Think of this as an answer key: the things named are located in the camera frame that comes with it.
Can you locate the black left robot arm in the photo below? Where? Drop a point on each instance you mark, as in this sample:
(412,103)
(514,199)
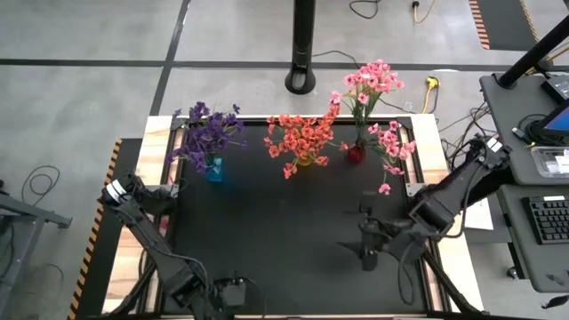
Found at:
(151,249)

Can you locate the black keyboard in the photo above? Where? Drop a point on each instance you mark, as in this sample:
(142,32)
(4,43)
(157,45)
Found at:
(549,220)

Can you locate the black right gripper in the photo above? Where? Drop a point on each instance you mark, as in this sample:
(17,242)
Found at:
(395,237)

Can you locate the clear plastic container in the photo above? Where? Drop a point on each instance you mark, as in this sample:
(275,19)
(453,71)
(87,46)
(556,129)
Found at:
(549,162)

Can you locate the black object on floor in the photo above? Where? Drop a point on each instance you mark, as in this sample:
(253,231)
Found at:
(555,302)

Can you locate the black stand pole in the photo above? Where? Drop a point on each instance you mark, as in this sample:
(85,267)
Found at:
(303,44)

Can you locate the black floor mat yellow-striped edge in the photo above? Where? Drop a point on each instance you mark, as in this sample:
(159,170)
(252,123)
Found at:
(95,284)

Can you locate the small red tag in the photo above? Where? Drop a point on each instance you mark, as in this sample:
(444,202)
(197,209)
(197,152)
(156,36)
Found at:
(163,224)

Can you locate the blue glass vase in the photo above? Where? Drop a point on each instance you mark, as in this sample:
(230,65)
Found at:
(216,173)

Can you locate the tablet with blue screen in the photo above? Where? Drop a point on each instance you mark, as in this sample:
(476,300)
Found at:
(558,122)

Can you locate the yellow glass vase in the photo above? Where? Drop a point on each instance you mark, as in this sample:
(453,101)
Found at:
(305,162)

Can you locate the white paper sheet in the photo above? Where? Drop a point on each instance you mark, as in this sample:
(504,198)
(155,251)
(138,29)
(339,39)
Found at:
(480,218)

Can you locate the grey keyboard shelf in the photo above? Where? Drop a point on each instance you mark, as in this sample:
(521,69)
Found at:
(533,266)

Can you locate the black desk device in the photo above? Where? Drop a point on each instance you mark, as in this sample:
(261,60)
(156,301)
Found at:
(558,86)

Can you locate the black diagonal frame strut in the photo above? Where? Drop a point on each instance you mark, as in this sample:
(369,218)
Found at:
(133,290)
(449,285)

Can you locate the grey desk top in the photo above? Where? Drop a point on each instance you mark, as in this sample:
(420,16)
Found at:
(502,98)

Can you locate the black slanted pole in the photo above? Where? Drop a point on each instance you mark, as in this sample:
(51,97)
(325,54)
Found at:
(533,53)

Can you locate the black aluminium table frame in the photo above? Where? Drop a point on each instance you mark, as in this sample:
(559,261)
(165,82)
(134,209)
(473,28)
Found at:
(255,121)

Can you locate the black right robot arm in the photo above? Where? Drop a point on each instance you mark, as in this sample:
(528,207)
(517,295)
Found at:
(449,200)

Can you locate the black floor mat orange-striped edge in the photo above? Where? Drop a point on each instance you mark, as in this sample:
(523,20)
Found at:
(502,22)

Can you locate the black caster wheel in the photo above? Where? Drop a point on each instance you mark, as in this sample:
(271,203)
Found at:
(512,272)

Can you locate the red glass vase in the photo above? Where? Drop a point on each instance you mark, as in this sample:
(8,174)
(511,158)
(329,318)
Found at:
(356,155)

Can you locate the grey metal cart frame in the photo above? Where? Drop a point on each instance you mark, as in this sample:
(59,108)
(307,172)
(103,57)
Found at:
(44,217)

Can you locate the yellow power plug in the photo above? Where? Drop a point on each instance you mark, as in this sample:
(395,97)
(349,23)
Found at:
(432,82)

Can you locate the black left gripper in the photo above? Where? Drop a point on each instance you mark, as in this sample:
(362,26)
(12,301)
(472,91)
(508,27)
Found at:
(231,293)

